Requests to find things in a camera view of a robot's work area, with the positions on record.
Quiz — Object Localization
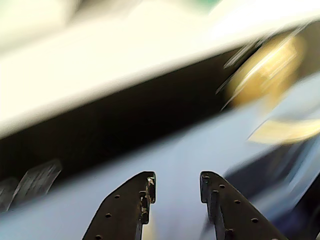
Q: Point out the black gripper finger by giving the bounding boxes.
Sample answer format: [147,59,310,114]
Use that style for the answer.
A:
[81,171,157,240]
[199,170,289,240]

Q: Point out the gold stove knob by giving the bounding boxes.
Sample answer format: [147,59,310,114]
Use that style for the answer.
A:
[224,32,308,108]

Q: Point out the blue toy kitchen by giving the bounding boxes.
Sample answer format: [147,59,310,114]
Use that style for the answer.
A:
[0,0,320,240]

